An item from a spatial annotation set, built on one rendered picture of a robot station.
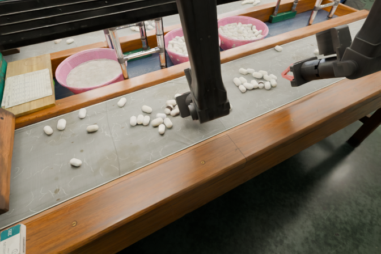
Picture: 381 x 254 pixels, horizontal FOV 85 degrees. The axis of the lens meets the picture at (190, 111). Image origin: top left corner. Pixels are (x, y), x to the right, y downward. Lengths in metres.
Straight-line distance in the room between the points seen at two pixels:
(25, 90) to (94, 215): 0.52
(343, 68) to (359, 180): 1.21
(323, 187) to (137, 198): 1.25
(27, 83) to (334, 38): 0.95
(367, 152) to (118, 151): 1.67
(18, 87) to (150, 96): 0.45
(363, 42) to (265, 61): 0.47
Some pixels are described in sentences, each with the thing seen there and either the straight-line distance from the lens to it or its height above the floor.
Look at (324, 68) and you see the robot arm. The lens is 0.66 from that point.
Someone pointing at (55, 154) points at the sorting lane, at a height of 0.74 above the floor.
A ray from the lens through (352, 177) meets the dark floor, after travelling 1.72.
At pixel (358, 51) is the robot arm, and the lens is 0.58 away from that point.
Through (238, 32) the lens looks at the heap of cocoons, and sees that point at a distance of 1.18.
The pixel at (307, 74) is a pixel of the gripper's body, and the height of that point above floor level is 0.89.
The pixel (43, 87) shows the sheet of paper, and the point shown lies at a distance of 0.88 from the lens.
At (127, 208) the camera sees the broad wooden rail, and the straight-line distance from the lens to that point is 0.53.
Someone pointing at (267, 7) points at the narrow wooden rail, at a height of 0.76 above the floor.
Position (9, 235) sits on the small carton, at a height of 0.78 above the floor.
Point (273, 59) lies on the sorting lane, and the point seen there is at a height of 0.74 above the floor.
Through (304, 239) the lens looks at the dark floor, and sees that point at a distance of 1.41.
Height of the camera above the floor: 1.25
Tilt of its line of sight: 47 degrees down
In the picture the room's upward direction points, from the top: straight up
